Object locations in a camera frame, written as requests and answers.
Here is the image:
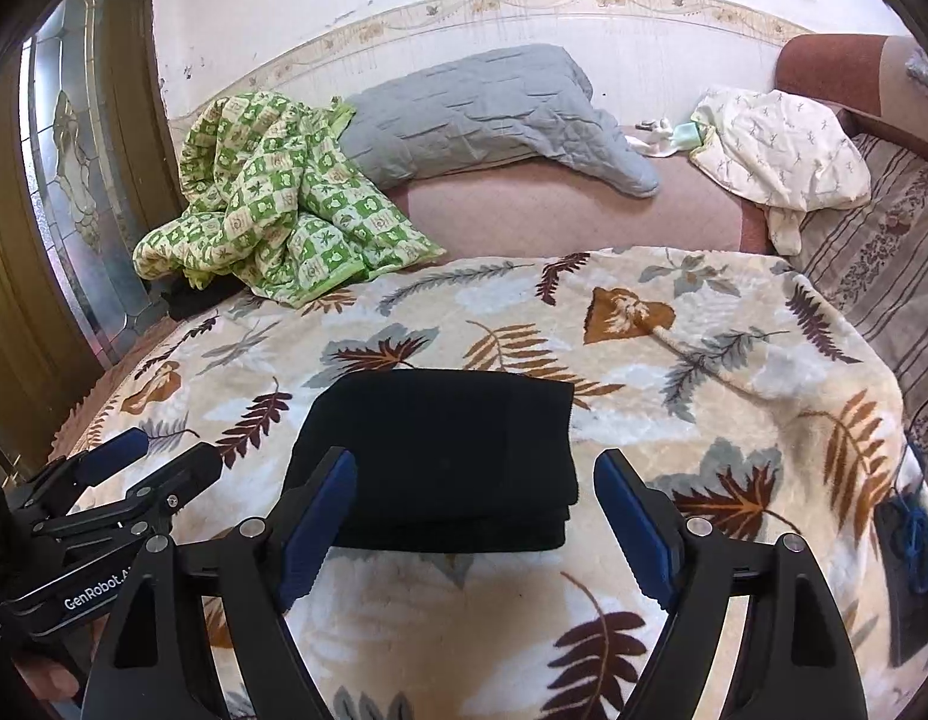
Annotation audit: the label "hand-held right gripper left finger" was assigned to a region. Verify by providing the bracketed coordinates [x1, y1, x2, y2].
[80, 447, 358, 720]

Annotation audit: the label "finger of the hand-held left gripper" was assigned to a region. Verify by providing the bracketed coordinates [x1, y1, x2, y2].
[6, 426, 151, 537]
[32, 441, 225, 545]

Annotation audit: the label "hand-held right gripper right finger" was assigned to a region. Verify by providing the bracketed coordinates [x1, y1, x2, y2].
[593, 447, 870, 720]

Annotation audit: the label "black pants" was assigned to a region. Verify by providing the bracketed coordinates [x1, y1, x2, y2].
[284, 369, 581, 552]

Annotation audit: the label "person's left hand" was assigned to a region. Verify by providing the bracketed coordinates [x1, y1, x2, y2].
[14, 652, 86, 702]

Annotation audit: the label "leaf print blanket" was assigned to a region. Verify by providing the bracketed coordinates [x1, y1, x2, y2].
[47, 246, 928, 720]

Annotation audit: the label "black cloth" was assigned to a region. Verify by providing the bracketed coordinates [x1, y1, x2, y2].
[167, 281, 244, 320]

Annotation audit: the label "dark bag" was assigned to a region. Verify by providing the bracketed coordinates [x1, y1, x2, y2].
[872, 495, 928, 668]

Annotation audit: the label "glass door panel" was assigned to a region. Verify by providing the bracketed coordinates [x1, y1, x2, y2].
[21, 0, 172, 357]

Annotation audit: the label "green checked quilt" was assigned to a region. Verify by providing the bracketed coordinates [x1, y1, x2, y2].
[132, 90, 448, 310]

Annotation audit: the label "pink mattress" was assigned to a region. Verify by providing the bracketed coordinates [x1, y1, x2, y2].
[385, 150, 791, 260]

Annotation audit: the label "striped floral cover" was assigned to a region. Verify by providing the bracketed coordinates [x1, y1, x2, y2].
[789, 131, 928, 428]

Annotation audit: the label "small white cloth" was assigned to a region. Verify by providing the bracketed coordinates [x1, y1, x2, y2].
[623, 118, 678, 160]

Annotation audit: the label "white printed cloth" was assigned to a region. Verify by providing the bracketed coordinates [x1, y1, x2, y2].
[689, 86, 873, 256]

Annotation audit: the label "grey quilted pillow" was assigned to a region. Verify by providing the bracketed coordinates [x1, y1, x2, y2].
[336, 43, 663, 200]

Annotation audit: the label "brown sofa armrest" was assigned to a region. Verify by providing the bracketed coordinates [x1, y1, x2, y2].
[774, 34, 928, 143]

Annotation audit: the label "wooden door frame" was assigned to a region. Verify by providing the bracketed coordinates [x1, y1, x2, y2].
[0, 0, 189, 470]

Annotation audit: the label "blue cord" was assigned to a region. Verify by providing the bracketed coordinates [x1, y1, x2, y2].
[887, 441, 928, 595]

